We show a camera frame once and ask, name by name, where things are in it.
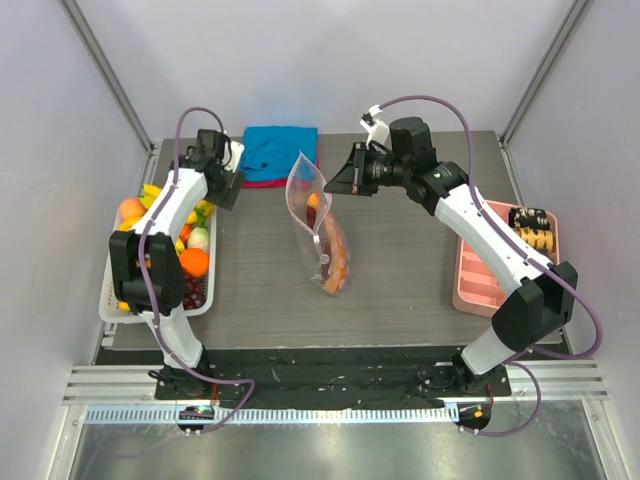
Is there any clear pink-dotted zip bag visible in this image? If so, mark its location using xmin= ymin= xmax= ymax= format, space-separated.
xmin=285 ymin=153 xmax=350 ymax=293

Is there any yellow banana bunch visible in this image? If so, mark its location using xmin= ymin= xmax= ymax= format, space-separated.
xmin=118 ymin=184 xmax=161 ymax=231

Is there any orange carrot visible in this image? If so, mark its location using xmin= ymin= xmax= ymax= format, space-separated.
xmin=306 ymin=193 xmax=349 ymax=295

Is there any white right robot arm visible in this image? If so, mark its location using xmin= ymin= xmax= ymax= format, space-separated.
xmin=325 ymin=113 xmax=578 ymax=395

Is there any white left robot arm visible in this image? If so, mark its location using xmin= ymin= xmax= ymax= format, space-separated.
xmin=109 ymin=129 xmax=244 ymax=399

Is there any folded red cloth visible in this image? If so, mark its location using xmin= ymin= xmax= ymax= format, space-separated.
xmin=240 ymin=157 xmax=298 ymax=189

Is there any white green radish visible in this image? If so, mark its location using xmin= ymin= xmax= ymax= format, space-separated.
xmin=187 ymin=227 xmax=210 ymax=252

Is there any small red persimmon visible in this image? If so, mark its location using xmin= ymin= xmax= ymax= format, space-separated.
xmin=179 ymin=224 xmax=193 ymax=245

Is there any folded blue cloth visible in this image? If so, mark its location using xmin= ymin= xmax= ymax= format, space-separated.
xmin=240 ymin=126 xmax=318 ymax=166

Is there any orange fruit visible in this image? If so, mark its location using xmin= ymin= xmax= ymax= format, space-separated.
xmin=179 ymin=248 xmax=210 ymax=278

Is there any peach fruit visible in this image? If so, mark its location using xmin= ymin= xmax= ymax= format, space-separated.
xmin=118 ymin=197 xmax=147 ymax=222

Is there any dark red grape bunch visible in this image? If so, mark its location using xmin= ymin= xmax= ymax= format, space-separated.
xmin=183 ymin=275 xmax=206 ymax=310

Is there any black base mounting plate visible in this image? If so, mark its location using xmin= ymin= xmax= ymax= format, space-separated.
xmin=148 ymin=346 xmax=511 ymax=411

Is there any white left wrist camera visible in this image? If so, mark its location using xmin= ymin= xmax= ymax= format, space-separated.
xmin=222 ymin=138 xmax=244 ymax=172

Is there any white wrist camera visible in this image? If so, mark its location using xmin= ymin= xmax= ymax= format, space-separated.
xmin=360 ymin=105 xmax=389 ymax=146
xmin=222 ymin=138 xmax=244 ymax=172

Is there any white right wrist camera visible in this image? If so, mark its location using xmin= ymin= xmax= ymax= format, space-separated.
xmin=360 ymin=105 xmax=389 ymax=146

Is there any white slotted cable duct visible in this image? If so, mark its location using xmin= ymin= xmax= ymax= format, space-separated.
xmin=84 ymin=403 xmax=459 ymax=427

